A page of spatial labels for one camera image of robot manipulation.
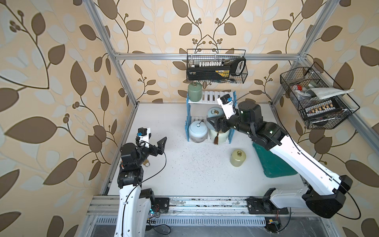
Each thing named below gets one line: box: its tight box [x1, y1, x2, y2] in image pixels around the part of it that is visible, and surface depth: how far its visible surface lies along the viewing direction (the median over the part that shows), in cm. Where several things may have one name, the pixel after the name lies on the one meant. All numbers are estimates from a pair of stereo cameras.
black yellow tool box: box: [187, 66, 231, 81], surface depth 86 cm
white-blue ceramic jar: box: [188, 119, 208, 143], surface depth 91 cm
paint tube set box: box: [303, 99, 342, 120], surface depth 68 cm
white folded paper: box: [305, 87, 354, 100], surface depth 64 cm
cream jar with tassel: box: [209, 128, 230, 145], surface depth 93 cm
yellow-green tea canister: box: [229, 149, 247, 167], surface depth 86 cm
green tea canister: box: [187, 81, 203, 103], surface depth 82 cm
